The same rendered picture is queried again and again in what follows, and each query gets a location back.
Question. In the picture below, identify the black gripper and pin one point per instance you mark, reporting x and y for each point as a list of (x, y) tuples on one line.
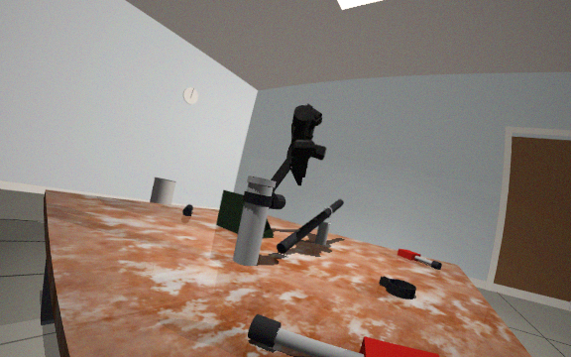
[(302, 149)]

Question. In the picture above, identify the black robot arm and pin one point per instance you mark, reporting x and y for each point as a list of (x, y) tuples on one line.
[(305, 118)]

